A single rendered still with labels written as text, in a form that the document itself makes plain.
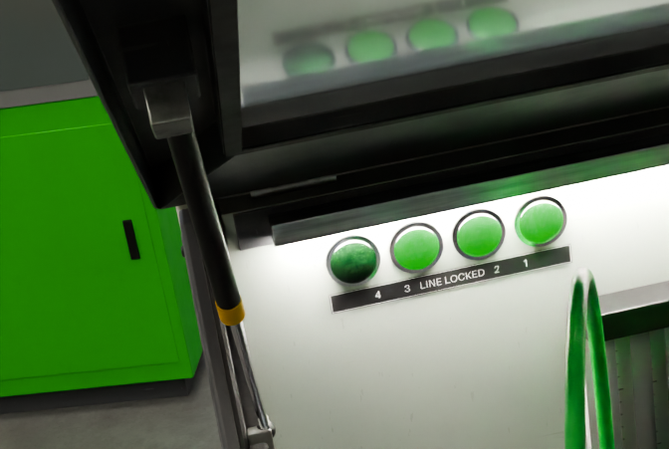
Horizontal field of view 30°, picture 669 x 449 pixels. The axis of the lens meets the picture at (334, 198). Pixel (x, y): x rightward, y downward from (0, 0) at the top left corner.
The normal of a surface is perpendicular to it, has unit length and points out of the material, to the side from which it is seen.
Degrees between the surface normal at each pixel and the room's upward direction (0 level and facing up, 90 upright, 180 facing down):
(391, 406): 90
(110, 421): 0
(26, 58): 90
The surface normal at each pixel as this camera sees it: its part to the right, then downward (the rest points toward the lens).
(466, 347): 0.16, 0.34
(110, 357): -0.07, 0.38
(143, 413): -0.15, -0.92
